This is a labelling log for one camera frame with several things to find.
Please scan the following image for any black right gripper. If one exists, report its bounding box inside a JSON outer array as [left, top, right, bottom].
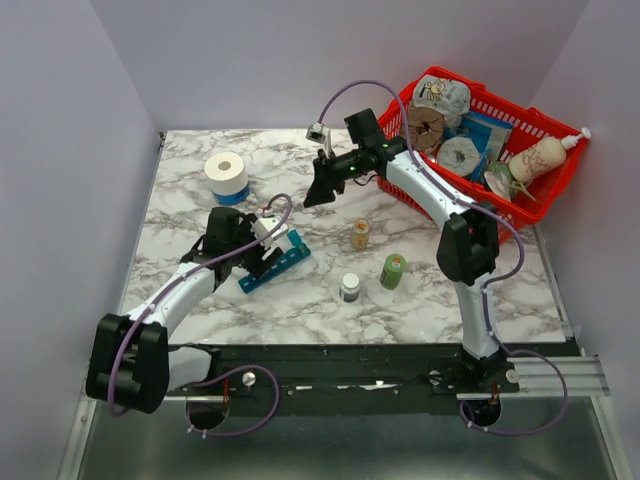
[[302, 148, 365, 209]]

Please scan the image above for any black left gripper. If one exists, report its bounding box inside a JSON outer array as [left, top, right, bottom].
[[228, 214, 284, 280]]

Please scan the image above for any clear jar of yellow pills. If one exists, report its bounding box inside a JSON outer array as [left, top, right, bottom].
[[350, 218, 370, 250]]

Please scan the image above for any teal weekly pill organizer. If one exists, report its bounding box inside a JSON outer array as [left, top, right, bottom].
[[237, 230, 311, 294]]

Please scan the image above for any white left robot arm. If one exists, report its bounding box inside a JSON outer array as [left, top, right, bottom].
[[85, 207, 289, 416]]

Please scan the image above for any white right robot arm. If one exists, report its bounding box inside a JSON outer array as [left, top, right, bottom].
[[303, 109, 505, 392]]

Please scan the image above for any white tape roll blue base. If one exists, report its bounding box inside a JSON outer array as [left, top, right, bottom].
[[204, 152, 250, 206]]

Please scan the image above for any white bottle dark label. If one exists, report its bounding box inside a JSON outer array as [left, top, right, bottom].
[[339, 272, 361, 303]]

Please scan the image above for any green bottle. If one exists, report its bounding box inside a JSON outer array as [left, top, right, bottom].
[[379, 253, 406, 290]]

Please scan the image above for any grey paper roll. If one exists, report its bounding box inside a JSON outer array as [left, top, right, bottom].
[[436, 137, 481, 177]]

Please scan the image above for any grey cartoon printed pouch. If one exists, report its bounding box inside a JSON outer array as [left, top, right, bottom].
[[411, 75, 471, 128]]

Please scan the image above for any blue packet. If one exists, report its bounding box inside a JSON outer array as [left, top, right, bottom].
[[454, 111, 513, 155]]

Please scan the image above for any green white plant item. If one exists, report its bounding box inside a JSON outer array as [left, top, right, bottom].
[[483, 161, 537, 202]]

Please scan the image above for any red plastic basket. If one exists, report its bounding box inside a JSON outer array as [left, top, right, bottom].
[[378, 66, 588, 230]]

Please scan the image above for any cream pump lotion bottle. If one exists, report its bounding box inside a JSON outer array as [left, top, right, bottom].
[[508, 127, 591, 183]]

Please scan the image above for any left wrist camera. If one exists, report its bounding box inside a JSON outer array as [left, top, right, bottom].
[[251, 215, 289, 249]]

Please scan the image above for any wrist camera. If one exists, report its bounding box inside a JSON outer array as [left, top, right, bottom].
[[251, 215, 289, 249], [306, 122, 331, 145]]

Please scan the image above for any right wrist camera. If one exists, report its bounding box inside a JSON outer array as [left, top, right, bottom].
[[306, 122, 331, 145]]

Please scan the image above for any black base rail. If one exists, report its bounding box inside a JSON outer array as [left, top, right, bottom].
[[167, 344, 519, 425]]

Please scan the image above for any aluminium extrusion frame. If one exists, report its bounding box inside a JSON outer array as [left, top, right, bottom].
[[445, 356, 610, 400]]

